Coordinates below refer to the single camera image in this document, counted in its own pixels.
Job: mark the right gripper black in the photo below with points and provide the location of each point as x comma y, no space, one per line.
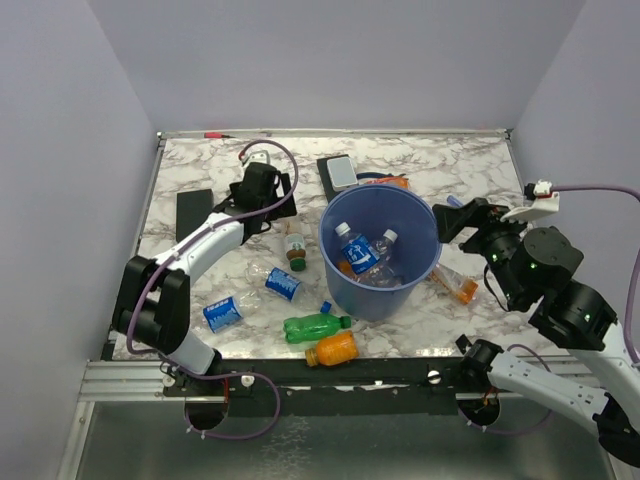
449,219

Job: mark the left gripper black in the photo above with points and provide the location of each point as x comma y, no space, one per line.
284,209

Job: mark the blue label water bottle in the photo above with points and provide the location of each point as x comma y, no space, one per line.
356,249

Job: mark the large clear water bottle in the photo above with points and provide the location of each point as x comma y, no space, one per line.
383,275

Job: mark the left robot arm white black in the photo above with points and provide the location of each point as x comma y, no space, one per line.
153,305

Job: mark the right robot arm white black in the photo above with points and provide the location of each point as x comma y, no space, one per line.
534,268

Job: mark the blue plastic bin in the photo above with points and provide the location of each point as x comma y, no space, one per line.
371,210

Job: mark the blue red screwdriver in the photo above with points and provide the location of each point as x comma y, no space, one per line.
453,201

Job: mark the brown coffee bottle green cap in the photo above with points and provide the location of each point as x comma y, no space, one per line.
295,246

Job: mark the white device on black tray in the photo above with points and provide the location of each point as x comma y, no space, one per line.
337,174

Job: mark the orange utility knife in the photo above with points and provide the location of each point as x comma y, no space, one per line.
397,181

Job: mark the orange label crushed bottle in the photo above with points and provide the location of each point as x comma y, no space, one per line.
461,287

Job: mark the crushed pepsi bottle upper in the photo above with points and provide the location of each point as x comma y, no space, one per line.
275,280

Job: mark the crushed pepsi bottle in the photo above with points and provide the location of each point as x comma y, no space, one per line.
275,280
230,310

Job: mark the black flat box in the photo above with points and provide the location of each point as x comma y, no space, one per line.
192,209

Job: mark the green plastic bottle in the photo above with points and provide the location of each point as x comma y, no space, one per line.
313,327

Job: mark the crushed pepsi bottle lower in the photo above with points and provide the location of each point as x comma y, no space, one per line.
230,310

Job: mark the orange juice bottle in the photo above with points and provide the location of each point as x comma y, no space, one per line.
333,350

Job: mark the black base bar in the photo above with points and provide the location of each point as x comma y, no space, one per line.
431,385

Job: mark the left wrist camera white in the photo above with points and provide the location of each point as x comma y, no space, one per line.
259,156

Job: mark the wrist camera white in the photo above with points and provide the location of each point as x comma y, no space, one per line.
540,201
259,156

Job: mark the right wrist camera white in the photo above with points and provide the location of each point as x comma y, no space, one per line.
540,201

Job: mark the red marker on rail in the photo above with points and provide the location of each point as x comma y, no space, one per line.
217,135

